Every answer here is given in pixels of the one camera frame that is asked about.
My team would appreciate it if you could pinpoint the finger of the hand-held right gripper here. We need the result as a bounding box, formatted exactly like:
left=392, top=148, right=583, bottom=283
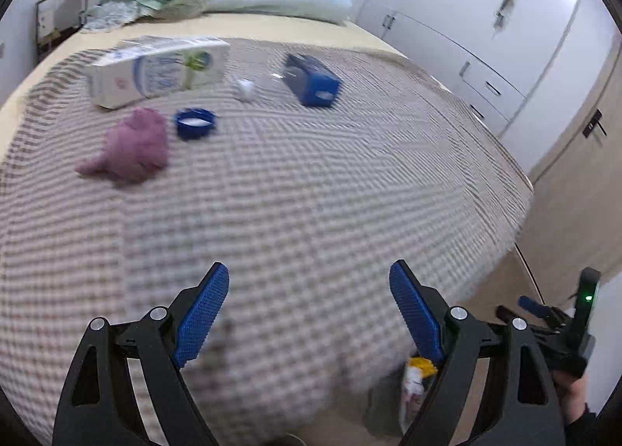
left=496, top=306, right=559, bottom=337
left=517, top=295, right=564, bottom=323

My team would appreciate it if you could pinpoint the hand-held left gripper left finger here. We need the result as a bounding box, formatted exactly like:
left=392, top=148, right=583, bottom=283
left=52, top=261, right=231, bottom=446

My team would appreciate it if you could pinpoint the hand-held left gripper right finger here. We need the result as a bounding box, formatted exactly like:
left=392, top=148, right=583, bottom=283
left=389, top=259, right=567, bottom=446

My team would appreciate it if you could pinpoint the yellow snack bag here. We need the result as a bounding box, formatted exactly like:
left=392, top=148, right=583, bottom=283
left=407, top=355, right=439, bottom=379

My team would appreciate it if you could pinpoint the translucent trash bag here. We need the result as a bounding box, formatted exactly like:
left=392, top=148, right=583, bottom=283
left=369, top=353, right=440, bottom=437

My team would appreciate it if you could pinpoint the blue round lid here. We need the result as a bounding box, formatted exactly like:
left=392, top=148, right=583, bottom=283
left=175, top=107, right=217, bottom=141

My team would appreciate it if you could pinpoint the purple bag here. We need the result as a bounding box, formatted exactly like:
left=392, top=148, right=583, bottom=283
left=75, top=108, right=170, bottom=187

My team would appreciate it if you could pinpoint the white milk carton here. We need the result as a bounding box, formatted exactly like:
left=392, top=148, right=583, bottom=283
left=87, top=35, right=231, bottom=110

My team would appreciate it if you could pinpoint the blue carton box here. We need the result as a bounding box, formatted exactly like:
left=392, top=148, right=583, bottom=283
left=283, top=53, right=343, bottom=108

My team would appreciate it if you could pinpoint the person's right forearm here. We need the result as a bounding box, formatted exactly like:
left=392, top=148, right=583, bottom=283
left=561, top=404, right=601, bottom=446

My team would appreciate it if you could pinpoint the person's right hand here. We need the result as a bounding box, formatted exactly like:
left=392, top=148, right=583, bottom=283
left=555, top=368, right=590, bottom=425

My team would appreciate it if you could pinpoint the beige door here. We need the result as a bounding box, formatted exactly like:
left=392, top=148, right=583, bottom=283
left=517, top=45, right=622, bottom=282

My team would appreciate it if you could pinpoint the brown checked blanket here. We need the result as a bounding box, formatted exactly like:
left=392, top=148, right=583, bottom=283
left=0, top=38, right=535, bottom=446

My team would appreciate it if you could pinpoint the black metal rack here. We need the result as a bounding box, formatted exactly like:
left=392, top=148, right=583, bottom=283
left=35, top=0, right=93, bottom=63

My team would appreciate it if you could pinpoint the black door handle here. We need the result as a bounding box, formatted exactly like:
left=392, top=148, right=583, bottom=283
left=582, top=108, right=608, bottom=138

